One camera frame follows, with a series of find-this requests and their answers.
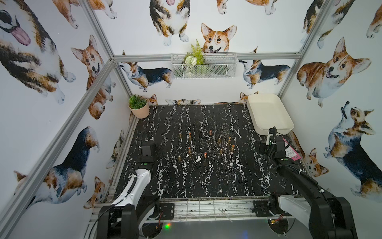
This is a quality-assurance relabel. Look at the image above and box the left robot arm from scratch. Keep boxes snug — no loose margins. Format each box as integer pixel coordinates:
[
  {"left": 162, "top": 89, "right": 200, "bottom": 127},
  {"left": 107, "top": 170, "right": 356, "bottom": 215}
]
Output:
[{"left": 95, "top": 140, "right": 157, "bottom": 239}]

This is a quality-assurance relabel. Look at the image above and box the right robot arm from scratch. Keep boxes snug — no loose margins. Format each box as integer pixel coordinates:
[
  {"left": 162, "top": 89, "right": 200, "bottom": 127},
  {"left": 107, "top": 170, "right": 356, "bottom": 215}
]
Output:
[{"left": 256, "top": 127, "right": 358, "bottom": 239}]

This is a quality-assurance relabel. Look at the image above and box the pink label card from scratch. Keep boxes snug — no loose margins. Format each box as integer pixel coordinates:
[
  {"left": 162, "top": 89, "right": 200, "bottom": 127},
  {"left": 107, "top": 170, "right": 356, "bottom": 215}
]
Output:
[{"left": 283, "top": 136, "right": 301, "bottom": 161}]

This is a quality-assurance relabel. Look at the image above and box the cream rectangular tray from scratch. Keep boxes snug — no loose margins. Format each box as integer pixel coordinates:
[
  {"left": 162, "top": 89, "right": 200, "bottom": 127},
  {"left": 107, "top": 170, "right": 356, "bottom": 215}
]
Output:
[{"left": 247, "top": 94, "right": 294, "bottom": 135}]

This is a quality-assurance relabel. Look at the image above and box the potted green plant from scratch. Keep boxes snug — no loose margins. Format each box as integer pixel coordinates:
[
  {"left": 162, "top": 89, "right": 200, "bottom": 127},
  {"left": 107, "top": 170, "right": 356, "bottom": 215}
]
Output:
[{"left": 129, "top": 95, "right": 149, "bottom": 119}]

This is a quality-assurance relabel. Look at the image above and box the artificial fern with flower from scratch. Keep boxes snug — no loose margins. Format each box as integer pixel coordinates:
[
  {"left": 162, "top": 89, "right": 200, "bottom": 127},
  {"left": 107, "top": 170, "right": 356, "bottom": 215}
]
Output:
[{"left": 182, "top": 40, "right": 206, "bottom": 78}]

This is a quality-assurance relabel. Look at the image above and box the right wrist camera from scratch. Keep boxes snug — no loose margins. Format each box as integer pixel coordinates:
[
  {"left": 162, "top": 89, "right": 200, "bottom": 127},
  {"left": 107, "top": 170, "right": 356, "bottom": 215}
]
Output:
[{"left": 266, "top": 133, "right": 273, "bottom": 146}]

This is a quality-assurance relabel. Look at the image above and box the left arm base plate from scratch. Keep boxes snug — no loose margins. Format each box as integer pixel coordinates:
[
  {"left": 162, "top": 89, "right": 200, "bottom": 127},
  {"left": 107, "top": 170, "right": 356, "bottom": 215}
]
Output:
[{"left": 154, "top": 203, "right": 175, "bottom": 220}]

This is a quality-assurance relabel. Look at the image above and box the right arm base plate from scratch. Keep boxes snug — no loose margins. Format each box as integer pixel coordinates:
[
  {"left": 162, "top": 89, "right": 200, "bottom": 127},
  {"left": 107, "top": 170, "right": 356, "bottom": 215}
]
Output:
[{"left": 252, "top": 200, "right": 281, "bottom": 217}]

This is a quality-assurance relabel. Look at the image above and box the aluminium front rail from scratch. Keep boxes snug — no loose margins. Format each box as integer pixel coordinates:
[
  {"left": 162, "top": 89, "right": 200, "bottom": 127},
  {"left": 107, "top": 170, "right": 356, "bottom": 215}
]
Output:
[{"left": 89, "top": 198, "right": 336, "bottom": 225}]

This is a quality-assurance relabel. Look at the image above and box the white wire wall basket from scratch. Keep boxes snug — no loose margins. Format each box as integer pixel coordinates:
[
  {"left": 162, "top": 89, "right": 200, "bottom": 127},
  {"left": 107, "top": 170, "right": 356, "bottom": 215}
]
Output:
[{"left": 171, "top": 53, "right": 238, "bottom": 79}]

